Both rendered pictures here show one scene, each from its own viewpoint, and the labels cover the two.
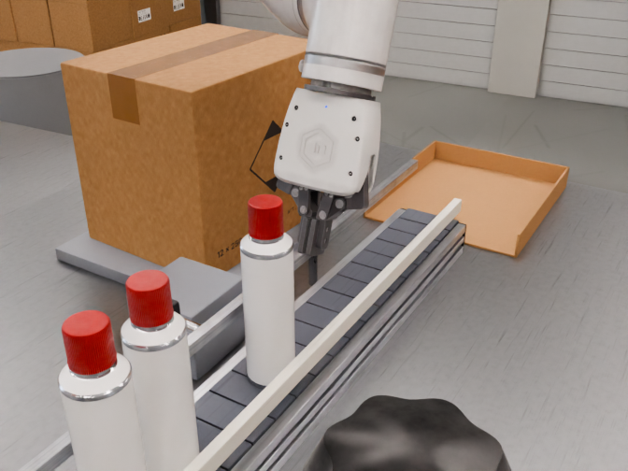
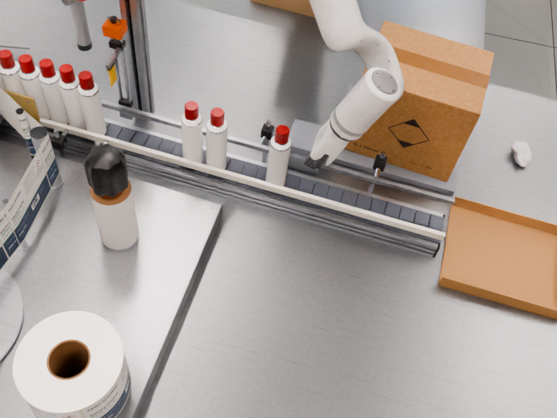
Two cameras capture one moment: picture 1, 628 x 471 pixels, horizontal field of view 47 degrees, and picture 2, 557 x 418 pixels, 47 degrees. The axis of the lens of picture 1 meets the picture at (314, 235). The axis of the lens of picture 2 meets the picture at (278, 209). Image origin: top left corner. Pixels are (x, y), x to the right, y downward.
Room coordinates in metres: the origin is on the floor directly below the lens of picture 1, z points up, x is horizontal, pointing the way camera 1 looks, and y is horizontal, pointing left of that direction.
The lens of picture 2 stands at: (0.23, -0.91, 2.21)
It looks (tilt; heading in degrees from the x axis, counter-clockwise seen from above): 55 degrees down; 68
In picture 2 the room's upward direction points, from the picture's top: 9 degrees clockwise
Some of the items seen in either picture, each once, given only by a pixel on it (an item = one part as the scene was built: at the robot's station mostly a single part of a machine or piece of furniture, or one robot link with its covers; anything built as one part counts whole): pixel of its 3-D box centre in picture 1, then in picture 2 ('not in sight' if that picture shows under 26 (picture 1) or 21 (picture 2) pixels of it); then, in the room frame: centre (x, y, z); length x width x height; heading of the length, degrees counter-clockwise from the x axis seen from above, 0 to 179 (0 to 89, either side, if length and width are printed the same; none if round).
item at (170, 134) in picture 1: (207, 141); (415, 102); (1.02, 0.16, 0.99); 0.30 x 0.24 x 0.27; 146
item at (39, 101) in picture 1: (40, 134); not in sight; (2.86, 1.15, 0.31); 0.46 x 0.46 x 0.62
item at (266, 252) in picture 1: (268, 293); (278, 157); (0.60, 0.05, 0.98); 0.05 x 0.05 x 0.20
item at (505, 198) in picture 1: (470, 191); (505, 255); (1.13, -0.27, 0.85); 0.30 x 0.26 x 0.04; 149
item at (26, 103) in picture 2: not in sight; (19, 105); (0.00, 0.37, 0.94); 0.10 x 0.01 x 0.09; 149
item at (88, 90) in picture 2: not in sight; (91, 104); (0.18, 0.30, 0.98); 0.05 x 0.05 x 0.20
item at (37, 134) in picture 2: not in sight; (46, 158); (0.06, 0.15, 0.97); 0.05 x 0.05 x 0.19
